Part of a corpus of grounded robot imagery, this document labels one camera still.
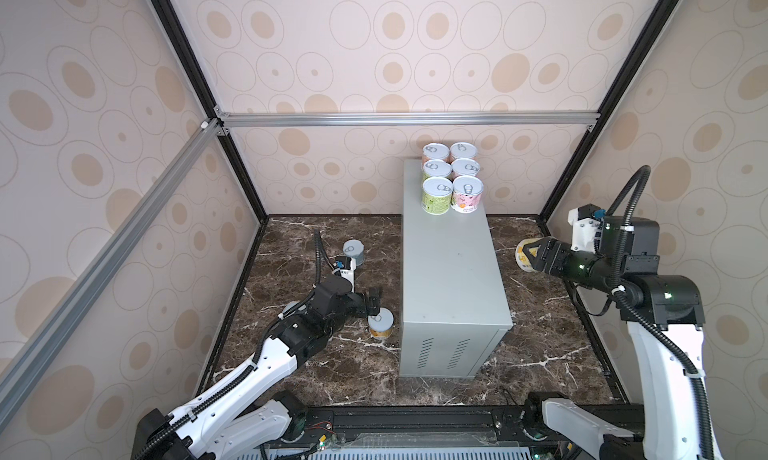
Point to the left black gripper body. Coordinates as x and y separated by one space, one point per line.
363 308

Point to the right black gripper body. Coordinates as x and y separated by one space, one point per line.
565 262

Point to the purple pink labelled can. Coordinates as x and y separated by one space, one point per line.
467 194

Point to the white red labelled can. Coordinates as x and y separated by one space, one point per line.
465 167

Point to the lime green labelled can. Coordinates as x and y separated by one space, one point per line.
436 195

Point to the orange tomato labelled can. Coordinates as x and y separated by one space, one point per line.
462 150

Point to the pink orange labelled can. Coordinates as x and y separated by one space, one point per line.
435 151

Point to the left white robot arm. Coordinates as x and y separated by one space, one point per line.
219 423

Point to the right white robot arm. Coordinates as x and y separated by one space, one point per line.
664 318

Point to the yellow orange labelled can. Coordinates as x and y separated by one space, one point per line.
381 325

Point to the light blue labelled can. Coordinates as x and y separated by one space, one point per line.
354 249

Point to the teal labelled can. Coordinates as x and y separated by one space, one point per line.
289 306

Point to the grey metal cabinet box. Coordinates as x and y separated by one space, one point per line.
454 308

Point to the silver aluminium crossbar back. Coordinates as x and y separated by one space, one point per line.
227 121

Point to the silver aluminium bar left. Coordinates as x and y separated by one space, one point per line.
48 340

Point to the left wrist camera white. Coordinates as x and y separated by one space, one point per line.
345 268

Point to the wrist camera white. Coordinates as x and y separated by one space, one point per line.
585 222
345 268

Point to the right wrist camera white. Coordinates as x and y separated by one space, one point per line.
585 222

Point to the black corner frame post right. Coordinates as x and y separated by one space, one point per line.
648 37

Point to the black corner frame post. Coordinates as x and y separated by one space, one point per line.
189 61
648 37

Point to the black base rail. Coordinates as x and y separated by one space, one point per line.
414 427

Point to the black corner frame post left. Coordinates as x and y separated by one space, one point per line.
189 61

